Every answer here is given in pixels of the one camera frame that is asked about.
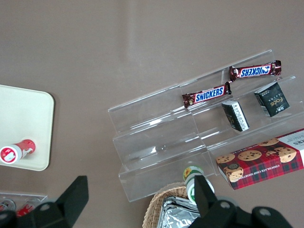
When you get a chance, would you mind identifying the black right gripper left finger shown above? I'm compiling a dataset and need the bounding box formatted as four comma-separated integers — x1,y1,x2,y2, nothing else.
0,175,89,228

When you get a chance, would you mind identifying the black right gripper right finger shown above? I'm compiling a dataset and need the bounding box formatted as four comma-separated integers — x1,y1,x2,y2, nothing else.
189,175,293,228

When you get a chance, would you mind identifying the light wicker basket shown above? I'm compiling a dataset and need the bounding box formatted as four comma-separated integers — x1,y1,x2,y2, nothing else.
142,182,200,228

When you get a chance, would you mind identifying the cream plastic tray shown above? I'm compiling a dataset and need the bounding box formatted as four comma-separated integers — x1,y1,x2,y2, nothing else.
0,85,55,171

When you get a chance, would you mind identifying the green white small bottle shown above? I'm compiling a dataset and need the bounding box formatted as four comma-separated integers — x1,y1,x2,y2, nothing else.
182,165,215,205

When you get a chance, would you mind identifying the silver foil packet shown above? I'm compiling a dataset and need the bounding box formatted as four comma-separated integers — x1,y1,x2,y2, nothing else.
159,196,202,228

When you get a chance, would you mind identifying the red white drink can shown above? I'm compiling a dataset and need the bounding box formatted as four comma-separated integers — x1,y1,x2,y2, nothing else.
0,199,16,212
16,198,40,217

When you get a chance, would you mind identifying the clear acrylic can box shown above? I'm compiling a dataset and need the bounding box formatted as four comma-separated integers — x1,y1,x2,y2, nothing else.
0,191,48,216

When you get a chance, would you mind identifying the red tartan cookie box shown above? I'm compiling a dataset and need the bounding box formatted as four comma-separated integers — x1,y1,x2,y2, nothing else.
215,128,304,190

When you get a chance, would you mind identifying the red white small bottle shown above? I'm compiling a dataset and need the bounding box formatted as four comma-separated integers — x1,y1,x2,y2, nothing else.
0,139,37,165

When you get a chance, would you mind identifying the clear acrylic tiered display stand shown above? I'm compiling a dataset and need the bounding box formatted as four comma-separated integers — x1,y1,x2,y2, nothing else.
107,49,304,202

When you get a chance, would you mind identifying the small black carton box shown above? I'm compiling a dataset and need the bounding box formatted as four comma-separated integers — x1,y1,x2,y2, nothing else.
254,82,290,117
221,100,250,132

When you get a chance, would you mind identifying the Snickers chocolate bar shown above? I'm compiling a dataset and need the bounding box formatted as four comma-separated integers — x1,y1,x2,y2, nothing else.
181,81,232,109
228,59,282,83

